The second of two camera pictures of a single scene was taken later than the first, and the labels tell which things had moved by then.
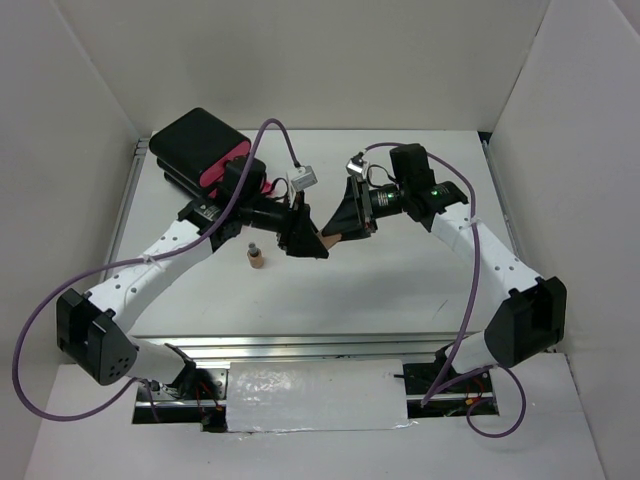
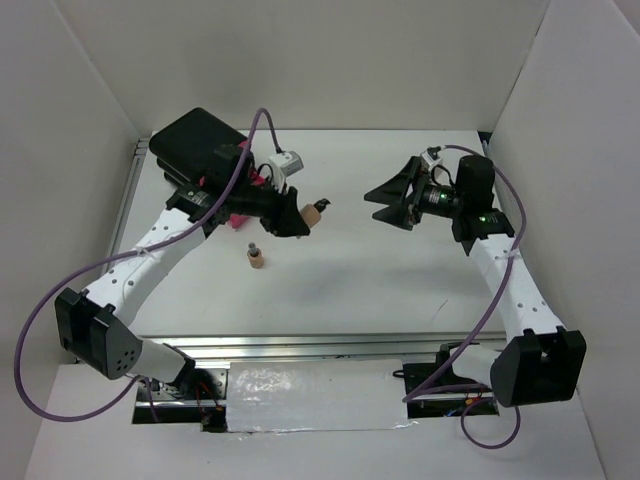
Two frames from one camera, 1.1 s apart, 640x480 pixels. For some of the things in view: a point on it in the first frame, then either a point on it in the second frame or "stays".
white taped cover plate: [316, 395] stays
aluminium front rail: [257, 349] stays
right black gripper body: [363, 191] → [419, 190]
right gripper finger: [347, 220] → [399, 214]
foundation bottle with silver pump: [254, 256] stays
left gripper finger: [306, 241] → [294, 224]
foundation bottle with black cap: [330, 240] → [312, 212]
